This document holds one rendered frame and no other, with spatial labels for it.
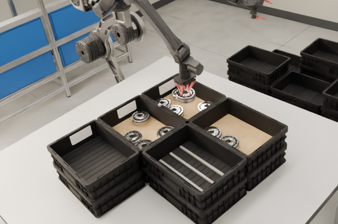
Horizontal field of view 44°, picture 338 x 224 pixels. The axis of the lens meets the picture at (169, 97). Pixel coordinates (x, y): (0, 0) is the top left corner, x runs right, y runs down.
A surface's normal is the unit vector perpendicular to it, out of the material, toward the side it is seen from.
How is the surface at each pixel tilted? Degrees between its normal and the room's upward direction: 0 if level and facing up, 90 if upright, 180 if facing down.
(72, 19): 90
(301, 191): 0
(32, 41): 90
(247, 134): 0
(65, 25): 90
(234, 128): 0
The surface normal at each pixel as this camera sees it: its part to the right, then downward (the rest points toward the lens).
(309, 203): -0.11, -0.82
